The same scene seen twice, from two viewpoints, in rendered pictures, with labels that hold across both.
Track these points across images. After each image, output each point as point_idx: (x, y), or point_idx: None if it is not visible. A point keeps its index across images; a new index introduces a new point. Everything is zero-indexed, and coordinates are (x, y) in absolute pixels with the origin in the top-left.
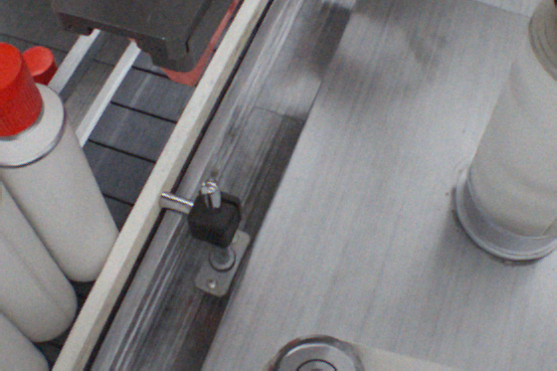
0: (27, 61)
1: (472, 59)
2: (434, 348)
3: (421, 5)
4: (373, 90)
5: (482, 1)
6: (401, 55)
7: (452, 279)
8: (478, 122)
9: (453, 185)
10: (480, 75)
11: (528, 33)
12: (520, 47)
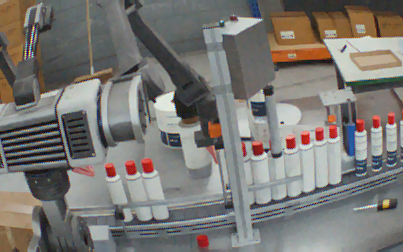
0: (203, 237)
1: (162, 185)
2: None
3: None
4: (181, 192)
5: (131, 201)
6: (168, 192)
7: (222, 172)
8: (181, 180)
9: (200, 178)
10: (167, 183)
11: (193, 127)
12: (192, 132)
